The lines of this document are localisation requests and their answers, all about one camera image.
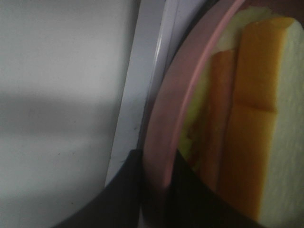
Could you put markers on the white microwave oven body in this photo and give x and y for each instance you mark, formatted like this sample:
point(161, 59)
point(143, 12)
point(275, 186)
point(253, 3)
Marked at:
point(63, 65)

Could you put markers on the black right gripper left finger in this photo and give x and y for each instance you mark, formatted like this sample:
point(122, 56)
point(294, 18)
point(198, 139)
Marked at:
point(118, 205)

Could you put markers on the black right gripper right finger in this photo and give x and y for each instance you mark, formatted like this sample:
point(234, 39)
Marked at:
point(191, 204)

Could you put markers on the white bread sandwich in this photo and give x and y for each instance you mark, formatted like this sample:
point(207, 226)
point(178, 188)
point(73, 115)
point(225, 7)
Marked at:
point(244, 130)

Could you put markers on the glass microwave turntable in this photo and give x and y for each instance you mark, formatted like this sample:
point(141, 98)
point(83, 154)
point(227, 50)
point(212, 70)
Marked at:
point(178, 17)

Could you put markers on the pink round plate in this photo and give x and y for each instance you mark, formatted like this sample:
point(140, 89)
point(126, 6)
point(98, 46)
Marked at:
point(175, 92)

